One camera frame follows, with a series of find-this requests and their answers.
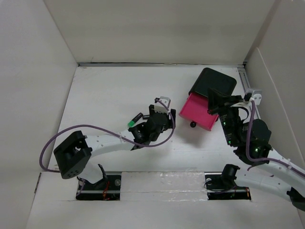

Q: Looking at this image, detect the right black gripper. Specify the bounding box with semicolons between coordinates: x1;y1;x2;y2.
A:
206;86;244;146

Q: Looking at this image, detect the black drawer cabinet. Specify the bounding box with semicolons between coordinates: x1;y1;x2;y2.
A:
188;67;237;100

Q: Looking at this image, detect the pink capped black marker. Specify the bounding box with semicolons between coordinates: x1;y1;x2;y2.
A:
142;114;150;120

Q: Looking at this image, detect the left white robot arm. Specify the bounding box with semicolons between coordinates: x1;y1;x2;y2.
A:
53;104;176;189

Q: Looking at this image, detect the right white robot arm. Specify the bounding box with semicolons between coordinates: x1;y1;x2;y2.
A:
205;88;305;211

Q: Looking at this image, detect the green capped black marker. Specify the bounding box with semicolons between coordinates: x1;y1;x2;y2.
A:
127;113;143;127

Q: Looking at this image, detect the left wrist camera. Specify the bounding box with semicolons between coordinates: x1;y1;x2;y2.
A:
153;96;171;114

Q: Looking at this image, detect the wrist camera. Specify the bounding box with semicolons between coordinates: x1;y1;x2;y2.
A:
244;88;262;105
153;96;171;114

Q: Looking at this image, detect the aluminium rail right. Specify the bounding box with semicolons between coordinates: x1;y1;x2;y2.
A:
237;67;251;93

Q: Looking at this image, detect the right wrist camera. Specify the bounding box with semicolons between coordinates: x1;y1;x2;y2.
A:
244;88;262;105

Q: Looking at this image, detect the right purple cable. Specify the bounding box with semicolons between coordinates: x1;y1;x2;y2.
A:
245;100;305;179

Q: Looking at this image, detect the purple cable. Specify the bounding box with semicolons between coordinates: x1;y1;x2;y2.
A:
39;99;176;172
245;100;305;179

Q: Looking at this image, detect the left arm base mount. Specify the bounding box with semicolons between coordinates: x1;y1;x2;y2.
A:
76;164;122;201

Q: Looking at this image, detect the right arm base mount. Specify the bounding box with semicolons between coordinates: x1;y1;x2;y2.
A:
203;164;251;200

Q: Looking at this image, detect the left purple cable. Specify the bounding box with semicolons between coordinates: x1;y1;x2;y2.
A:
39;99;176;172

